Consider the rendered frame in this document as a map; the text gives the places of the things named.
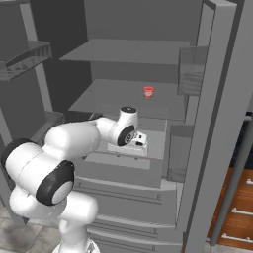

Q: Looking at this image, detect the grey left fridge door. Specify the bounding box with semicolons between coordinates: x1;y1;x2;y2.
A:
0;0;65;228

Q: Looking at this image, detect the grey fridge door handle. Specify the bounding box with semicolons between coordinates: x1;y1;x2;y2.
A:
209;112;253;247

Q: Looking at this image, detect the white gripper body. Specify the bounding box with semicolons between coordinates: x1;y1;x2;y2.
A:
107;142;150;159

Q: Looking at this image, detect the grey freezer drawer front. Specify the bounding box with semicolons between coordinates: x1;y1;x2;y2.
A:
72;175;184;229
85;214;184;253

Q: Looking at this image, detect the grey fridge door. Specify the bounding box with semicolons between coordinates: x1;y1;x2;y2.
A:
175;0;253;253
0;0;65;228

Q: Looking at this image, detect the brown wooden cabinet run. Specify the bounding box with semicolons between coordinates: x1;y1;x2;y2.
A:
207;164;253;251

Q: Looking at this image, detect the grey fridge shelf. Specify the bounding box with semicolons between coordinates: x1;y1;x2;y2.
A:
67;78;190;122
58;38;192;66

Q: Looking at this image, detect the grey fridge drawer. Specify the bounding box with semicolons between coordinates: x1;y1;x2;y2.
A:
73;116;169;190

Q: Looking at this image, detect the clear door bin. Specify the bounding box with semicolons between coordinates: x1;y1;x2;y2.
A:
0;40;54;82
177;45;210;97
166;125;196;184

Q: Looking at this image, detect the red cup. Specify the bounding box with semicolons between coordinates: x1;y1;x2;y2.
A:
142;85;155;99

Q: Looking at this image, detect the grey fridge body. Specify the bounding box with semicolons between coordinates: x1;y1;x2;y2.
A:
29;0;215;253

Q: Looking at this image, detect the grey right fridge door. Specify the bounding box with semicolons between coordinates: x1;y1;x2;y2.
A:
175;0;253;253

